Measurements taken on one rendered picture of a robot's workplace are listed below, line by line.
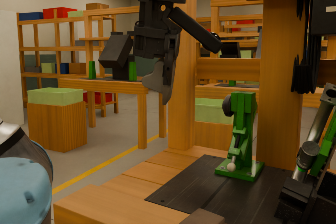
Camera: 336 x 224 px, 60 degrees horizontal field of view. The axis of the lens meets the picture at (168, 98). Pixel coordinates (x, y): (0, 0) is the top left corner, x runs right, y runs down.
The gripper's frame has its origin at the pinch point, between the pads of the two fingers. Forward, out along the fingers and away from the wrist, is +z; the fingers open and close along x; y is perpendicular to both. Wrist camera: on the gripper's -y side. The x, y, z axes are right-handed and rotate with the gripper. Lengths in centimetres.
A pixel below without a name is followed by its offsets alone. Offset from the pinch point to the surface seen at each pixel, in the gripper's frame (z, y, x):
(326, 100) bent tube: -0.6, -36.0, -13.4
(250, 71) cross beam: 2, -26, -61
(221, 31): 21, -71, -990
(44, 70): 127, 335, -552
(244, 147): 22.3, -23.2, -32.4
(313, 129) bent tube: 9.3, -37.7, -20.2
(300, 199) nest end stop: 21.6, -32.3, -5.4
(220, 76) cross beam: 6, -15, -65
